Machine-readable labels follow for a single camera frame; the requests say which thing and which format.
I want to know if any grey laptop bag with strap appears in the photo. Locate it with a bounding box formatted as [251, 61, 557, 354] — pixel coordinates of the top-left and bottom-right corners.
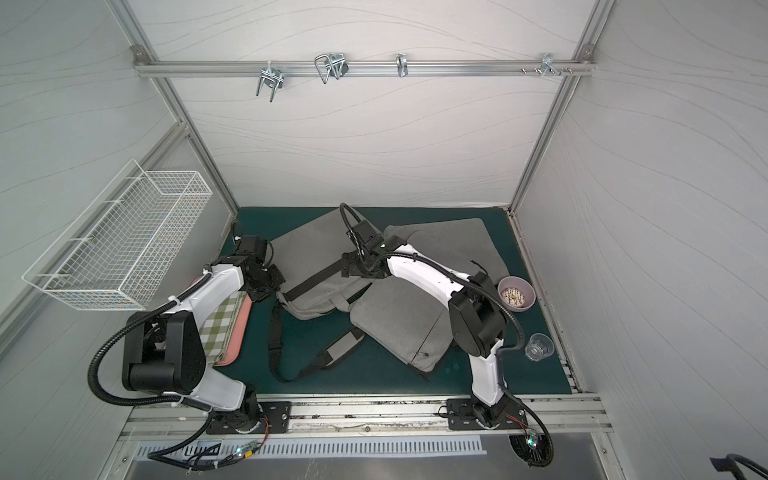
[272, 209, 373, 320]

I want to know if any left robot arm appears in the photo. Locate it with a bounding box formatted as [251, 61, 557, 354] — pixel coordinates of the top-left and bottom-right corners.
[87, 254, 285, 419]

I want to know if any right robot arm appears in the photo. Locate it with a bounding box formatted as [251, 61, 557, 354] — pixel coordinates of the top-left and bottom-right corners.
[341, 232, 525, 411]

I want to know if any grey laptop sleeve front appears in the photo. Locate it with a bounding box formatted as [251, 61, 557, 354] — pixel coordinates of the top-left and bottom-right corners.
[349, 230, 481, 373]

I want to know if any grey laptop sleeve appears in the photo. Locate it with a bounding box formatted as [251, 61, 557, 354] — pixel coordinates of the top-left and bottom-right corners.
[349, 230, 481, 373]
[384, 218, 509, 283]

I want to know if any grey laptop sleeve back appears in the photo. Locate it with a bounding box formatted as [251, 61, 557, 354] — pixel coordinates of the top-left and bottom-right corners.
[384, 218, 509, 283]

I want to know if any green checkered cloth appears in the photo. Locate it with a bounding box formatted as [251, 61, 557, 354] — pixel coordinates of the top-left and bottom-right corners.
[199, 291, 249, 365]

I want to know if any green table mat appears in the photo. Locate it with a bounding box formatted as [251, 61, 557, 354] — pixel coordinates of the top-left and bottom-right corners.
[217, 207, 572, 396]

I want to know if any pink bowl with snacks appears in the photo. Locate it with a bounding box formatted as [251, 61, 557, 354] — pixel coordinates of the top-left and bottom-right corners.
[497, 276, 537, 313]

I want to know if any clear plastic cup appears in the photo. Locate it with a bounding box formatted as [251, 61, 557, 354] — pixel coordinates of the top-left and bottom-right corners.
[525, 333, 556, 362]

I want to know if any metal hook small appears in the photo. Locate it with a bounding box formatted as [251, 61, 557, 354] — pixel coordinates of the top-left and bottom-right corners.
[395, 53, 408, 78]

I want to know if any metal hook clamp middle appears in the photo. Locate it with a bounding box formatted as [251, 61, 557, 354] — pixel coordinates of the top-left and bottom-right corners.
[314, 53, 349, 84]

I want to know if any metal hook clamp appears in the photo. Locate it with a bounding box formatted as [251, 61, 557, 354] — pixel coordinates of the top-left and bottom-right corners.
[314, 53, 349, 84]
[520, 53, 573, 78]
[256, 64, 284, 103]

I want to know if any metal hook clamp left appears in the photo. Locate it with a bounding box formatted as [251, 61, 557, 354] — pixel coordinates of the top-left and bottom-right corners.
[256, 64, 284, 103]

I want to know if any aluminium crossbar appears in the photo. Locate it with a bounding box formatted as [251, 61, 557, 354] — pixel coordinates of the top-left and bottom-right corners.
[134, 58, 597, 79]

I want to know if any metal hook clamp right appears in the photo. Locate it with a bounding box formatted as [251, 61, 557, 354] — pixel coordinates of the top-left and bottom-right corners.
[520, 53, 573, 78]

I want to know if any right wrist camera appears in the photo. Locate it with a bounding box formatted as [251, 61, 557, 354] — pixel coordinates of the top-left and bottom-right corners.
[352, 220, 380, 245]

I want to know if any black shoulder strap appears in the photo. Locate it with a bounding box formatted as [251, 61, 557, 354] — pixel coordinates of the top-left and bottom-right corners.
[268, 299, 367, 383]

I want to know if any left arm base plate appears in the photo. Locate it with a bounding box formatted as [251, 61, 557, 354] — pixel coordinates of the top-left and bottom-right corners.
[206, 401, 292, 435]

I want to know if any aluminium front rail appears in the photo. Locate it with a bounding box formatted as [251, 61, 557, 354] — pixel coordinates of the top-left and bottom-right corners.
[119, 392, 613, 442]

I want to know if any white wire basket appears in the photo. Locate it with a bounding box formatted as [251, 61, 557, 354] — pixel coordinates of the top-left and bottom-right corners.
[22, 160, 212, 311]

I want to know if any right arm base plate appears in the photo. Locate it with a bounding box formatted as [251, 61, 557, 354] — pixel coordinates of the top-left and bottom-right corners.
[437, 397, 528, 431]

